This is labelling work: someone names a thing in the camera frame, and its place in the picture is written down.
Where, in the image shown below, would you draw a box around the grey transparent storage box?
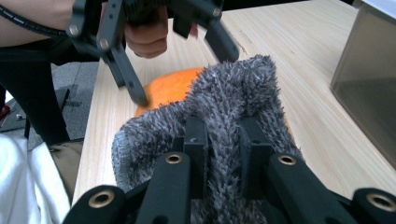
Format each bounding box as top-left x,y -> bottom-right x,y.
330,3 -> 396,171

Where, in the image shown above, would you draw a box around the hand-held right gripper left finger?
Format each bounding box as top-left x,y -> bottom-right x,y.
182,115 -> 209,200

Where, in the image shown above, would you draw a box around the khaki trousers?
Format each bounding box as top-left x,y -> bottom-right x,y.
49,139 -> 85,203

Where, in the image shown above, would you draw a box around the grey fluffy cloth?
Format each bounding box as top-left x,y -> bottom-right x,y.
111,54 -> 304,224

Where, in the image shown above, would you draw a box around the white shirt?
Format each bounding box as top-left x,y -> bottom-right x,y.
0,133 -> 71,224

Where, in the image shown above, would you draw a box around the black stand leg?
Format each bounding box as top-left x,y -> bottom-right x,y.
0,40 -> 101,146

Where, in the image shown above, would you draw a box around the left hand-held gripper cable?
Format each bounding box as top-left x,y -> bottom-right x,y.
0,4 -> 70,39

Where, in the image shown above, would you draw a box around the orange plush toy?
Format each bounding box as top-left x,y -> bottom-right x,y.
134,67 -> 205,118

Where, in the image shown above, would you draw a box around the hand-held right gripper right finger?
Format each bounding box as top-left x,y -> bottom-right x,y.
240,117 -> 276,200

